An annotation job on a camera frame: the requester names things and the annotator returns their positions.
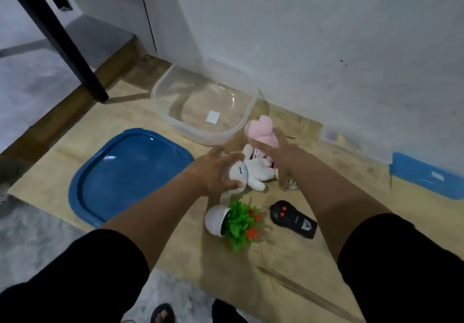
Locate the artificial plant in white pot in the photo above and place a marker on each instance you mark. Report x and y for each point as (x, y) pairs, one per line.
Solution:
(217, 219)

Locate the grey bin with blue lid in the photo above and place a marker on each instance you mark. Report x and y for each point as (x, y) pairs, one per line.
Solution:
(217, 134)

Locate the person's black sandal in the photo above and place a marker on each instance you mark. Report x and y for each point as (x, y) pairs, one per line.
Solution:
(162, 313)
(226, 313)

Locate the person's left black sandal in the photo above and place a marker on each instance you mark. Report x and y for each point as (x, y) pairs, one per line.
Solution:
(162, 313)

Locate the person's black sleeve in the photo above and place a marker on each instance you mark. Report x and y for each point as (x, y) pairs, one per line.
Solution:
(402, 272)
(83, 279)

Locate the clear plastic box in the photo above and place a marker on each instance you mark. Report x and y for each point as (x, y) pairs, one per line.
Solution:
(362, 149)

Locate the black metal side table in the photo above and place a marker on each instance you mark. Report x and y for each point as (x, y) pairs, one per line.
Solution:
(54, 33)

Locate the grey topped wooden platform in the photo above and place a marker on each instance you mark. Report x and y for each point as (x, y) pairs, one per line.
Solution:
(32, 87)

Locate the person's black right sleeve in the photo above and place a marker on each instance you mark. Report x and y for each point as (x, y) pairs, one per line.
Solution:
(402, 272)

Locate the person's right hand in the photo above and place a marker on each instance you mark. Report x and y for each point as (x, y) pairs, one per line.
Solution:
(286, 156)

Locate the pink plush toy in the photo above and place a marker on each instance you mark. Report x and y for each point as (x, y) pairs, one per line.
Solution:
(262, 130)

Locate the brown striped plush toy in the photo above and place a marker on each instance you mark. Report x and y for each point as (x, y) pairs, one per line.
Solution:
(286, 184)

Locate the blue plastic box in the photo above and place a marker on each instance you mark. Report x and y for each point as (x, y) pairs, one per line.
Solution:
(417, 174)

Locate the person's right forearm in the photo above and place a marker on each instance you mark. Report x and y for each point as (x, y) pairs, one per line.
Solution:
(337, 203)

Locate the person's black left sleeve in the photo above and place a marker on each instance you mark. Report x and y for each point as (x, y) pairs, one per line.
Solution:
(83, 279)

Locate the person's left forearm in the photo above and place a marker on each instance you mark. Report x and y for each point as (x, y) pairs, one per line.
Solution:
(156, 217)

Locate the blue plastic lid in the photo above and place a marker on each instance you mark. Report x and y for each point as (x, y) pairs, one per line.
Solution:
(127, 178)

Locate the white plush rabbit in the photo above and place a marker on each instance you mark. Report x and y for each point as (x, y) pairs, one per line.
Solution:
(257, 170)

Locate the person's right black sandal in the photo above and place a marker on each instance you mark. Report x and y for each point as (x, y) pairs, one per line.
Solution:
(226, 313)

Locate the black remote controller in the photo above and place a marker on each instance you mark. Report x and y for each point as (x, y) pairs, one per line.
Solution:
(293, 219)

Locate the person's left hand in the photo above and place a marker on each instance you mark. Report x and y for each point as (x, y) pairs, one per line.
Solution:
(206, 174)

